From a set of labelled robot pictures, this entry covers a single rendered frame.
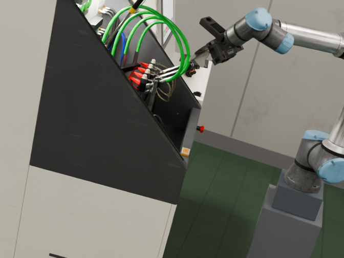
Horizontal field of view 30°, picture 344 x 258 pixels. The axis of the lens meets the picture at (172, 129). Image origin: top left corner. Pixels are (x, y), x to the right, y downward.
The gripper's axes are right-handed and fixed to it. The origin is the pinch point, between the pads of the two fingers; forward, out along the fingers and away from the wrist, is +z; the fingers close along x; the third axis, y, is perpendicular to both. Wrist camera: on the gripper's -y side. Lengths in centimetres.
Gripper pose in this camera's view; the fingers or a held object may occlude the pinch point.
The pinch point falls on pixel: (197, 55)
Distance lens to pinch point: 235.7
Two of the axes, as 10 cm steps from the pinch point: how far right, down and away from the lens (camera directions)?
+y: 4.5, 8.9, -0.5
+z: -5.5, 3.2, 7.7
